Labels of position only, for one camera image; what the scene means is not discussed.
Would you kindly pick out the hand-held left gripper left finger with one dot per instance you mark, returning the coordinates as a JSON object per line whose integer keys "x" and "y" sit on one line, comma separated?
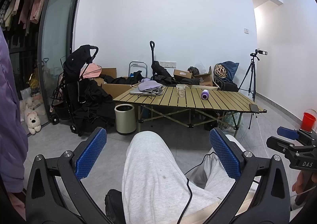
{"x": 90, "y": 156}

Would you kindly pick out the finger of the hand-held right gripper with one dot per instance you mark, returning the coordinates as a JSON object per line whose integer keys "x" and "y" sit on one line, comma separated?
{"x": 287, "y": 133}
{"x": 276, "y": 142}

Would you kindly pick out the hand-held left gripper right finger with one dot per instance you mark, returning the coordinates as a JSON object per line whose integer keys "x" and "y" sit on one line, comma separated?
{"x": 224, "y": 158}

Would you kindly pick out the person's right hand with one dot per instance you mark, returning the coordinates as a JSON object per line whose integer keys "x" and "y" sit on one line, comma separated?
{"x": 298, "y": 184}

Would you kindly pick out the person's right leg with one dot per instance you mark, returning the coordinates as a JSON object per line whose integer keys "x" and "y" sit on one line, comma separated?
{"x": 213, "y": 172}

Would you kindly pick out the person's leg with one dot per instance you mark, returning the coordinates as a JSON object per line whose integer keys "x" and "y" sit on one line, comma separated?
{"x": 153, "y": 177}
{"x": 213, "y": 172}

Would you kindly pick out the red bucket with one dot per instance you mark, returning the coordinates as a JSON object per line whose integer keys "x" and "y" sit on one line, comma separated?
{"x": 309, "y": 120}

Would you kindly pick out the green patterned bag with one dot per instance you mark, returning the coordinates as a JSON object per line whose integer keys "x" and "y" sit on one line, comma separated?
{"x": 229, "y": 122}

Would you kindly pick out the black phone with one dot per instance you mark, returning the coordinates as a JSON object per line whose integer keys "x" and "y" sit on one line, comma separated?
{"x": 253, "y": 107}

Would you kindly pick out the white trash bin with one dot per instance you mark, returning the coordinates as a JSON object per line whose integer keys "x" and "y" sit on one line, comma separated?
{"x": 125, "y": 120}

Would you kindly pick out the black shoe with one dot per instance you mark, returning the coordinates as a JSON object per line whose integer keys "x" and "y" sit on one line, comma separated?
{"x": 114, "y": 204}

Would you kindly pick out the black tripod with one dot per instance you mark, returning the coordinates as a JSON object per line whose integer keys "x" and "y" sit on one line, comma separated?
{"x": 252, "y": 78}

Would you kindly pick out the purple bottle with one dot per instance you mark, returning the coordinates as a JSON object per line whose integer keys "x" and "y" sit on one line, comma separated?
{"x": 205, "y": 95}

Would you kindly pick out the person's left leg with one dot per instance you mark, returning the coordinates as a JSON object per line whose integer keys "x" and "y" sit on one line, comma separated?
{"x": 153, "y": 177}

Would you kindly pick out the white plush dog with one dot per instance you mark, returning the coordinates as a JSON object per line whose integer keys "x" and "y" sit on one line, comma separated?
{"x": 32, "y": 121}

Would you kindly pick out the cardboard box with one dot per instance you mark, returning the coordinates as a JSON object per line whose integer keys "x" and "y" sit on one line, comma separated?
{"x": 206, "y": 81}
{"x": 110, "y": 73}
{"x": 182, "y": 74}
{"x": 115, "y": 90}

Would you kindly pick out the black stroller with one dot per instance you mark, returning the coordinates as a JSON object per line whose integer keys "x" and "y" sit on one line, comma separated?
{"x": 74, "y": 85}

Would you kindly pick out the black backpack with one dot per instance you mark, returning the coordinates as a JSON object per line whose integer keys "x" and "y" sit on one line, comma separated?
{"x": 229, "y": 86}

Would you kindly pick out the olive folding table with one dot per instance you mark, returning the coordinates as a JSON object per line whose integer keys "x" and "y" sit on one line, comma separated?
{"x": 173, "y": 101}

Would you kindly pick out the clear glass cup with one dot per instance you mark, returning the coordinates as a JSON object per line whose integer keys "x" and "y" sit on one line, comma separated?
{"x": 180, "y": 91}

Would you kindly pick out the silver laptop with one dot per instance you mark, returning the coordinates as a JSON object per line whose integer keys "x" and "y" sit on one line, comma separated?
{"x": 143, "y": 93}

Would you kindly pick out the blue bag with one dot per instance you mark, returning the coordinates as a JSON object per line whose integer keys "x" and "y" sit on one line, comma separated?
{"x": 232, "y": 69}

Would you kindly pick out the pink cloth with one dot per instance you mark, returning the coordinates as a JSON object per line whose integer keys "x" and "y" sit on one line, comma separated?
{"x": 91, "y": 70}

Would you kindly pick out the wicker ball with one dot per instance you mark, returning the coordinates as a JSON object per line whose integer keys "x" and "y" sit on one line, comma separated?
{"x": 220, "y": 71}

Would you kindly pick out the purple jacket sleeve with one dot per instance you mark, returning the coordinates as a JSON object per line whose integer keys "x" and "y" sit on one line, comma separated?
{"x": 10, "y": 120}

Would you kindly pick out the black clothes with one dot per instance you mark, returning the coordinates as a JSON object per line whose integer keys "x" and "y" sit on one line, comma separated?
{"x": 178, "y": 81}

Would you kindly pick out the purple cloth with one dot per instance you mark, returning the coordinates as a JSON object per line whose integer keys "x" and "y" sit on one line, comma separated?
{"x": 148, "y": 85}

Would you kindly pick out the white folding stool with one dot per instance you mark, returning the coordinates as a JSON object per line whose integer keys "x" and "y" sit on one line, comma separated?
{"x": 137, "y": 68}

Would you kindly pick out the black folded wagon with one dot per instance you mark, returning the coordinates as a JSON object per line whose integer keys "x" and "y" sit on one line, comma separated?
{"x": 158, "y": 68}

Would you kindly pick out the glass sliding door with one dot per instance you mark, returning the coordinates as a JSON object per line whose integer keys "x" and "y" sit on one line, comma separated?
{"x": 57, "y": 41}

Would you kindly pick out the row of hanging clothes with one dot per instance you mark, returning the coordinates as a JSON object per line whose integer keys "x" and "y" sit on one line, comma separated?
{"x": 22, "y": 8}

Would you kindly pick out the white wall outlet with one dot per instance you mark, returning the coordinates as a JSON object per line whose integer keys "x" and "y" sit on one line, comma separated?
{"x": 168, "y": 64}

